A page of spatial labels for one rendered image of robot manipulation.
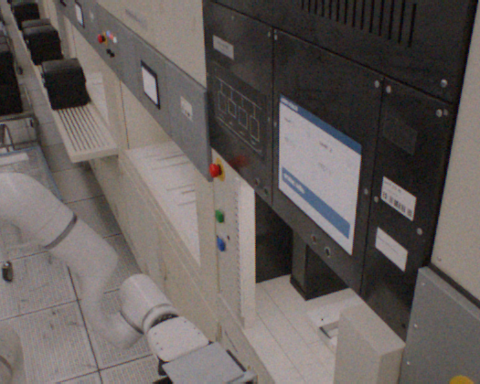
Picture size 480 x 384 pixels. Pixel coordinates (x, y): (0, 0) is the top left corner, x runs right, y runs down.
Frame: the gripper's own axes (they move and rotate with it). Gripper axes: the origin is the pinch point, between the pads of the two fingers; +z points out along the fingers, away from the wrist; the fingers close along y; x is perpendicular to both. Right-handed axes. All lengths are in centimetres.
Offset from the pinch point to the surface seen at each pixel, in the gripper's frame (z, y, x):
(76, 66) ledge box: -291, -67, -19
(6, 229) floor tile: -303, -2, -125
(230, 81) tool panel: -45, -35, 38
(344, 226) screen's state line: 4.8, -27.6, 25.9
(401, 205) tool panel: 18.6, -25.4, 37.3
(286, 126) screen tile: -17, -31, 37
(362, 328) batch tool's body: 17.6, -21.7, 14.4
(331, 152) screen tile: -0.7, -28.4, 37.8
